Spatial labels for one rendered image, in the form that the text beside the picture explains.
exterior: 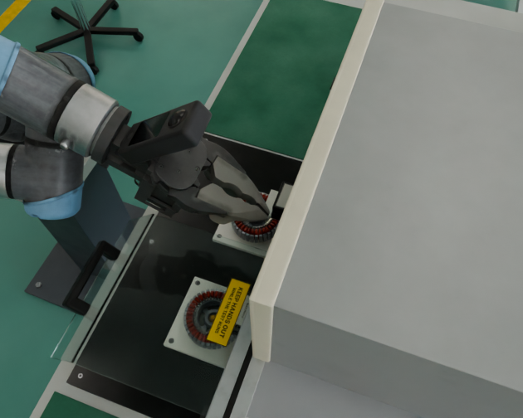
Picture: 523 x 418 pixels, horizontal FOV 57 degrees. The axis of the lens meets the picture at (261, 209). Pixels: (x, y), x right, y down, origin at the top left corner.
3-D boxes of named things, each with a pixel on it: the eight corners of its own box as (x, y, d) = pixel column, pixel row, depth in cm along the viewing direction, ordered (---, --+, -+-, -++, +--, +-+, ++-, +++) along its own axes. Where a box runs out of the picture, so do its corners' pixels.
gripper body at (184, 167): (199, 175, 64) (116, 128, 61) (220, 146, 57) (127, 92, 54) (174, 222, 60) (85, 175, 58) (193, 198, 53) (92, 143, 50)
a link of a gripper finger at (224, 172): (261, 208, 64) (200, 174, 62) (280, 191, 59) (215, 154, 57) (253, 227, 63) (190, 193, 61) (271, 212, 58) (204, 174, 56)
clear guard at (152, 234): (51, 357, 69) (34, 347, 64) (129, 221, 81) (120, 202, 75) (263, 443, 64) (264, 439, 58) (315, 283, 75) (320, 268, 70)
